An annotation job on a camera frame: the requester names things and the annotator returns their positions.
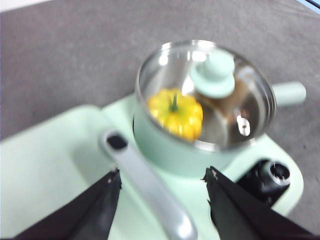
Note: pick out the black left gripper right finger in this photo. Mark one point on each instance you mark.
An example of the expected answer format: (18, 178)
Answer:
(240, 215)

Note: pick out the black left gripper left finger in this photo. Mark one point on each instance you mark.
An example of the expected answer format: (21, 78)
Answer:
(87, 215)

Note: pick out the yellow toy pumpkin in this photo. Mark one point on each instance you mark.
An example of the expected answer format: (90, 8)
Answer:
(185, 120)

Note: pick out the glass lid with green knob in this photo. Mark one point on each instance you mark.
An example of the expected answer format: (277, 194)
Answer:
(215, 72)

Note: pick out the silver control knob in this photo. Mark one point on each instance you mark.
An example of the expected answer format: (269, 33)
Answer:
(280, 173)

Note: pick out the green breakfast machine base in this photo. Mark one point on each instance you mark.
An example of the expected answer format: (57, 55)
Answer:
(275, 150)

